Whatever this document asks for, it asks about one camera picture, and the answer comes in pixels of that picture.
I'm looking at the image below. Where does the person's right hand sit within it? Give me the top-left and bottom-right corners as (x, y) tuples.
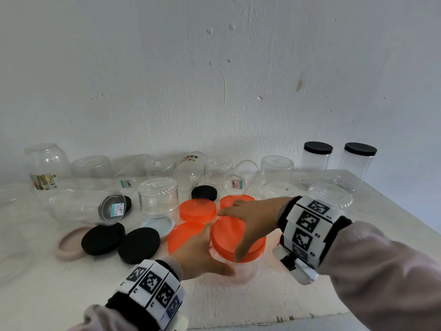
(217, 197), (294, 263)

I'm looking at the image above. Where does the person's left hand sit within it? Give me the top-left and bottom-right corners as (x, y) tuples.
(169, 223), (237, 282)

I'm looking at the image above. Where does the large orange lid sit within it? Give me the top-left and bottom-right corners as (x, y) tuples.
(167, 222), (207, 255)
(210, 216), (267, 264)

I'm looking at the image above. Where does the small orange lid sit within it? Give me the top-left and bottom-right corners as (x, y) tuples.
(220, 194), (256, 210)
(179, 198), (217, 223)

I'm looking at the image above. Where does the light blue lid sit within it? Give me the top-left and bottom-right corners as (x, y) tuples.
(141, 217), (176, 239)

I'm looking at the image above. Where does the wide transparent jar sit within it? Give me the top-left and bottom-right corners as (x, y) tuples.
(210, 244), (260, 285)

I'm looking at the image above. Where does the large black lid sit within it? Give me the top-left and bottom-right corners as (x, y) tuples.
(117, 227), (162, 265)
(81, 222), (126, 257)

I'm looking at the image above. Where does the group of transparent plastic jars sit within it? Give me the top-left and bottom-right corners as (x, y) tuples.
(0, 143), (355, 286)

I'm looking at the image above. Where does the pale pink lid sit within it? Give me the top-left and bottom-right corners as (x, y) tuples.
(55, 226), (94, 262)

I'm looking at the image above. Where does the person's left forearm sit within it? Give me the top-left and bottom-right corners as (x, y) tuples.
(67, 304), (138, 331)

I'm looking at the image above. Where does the person's right forearm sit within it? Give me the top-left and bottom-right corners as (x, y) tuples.
(317, 221), (441, 331)

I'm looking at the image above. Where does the black white marker wristband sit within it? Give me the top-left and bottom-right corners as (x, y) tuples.
(105, 259), (186, 331)
(277, 195), (353, 269)

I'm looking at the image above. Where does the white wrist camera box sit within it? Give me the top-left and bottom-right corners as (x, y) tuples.
(272, 243), (319, 286)
(165, 312), (189, 331)

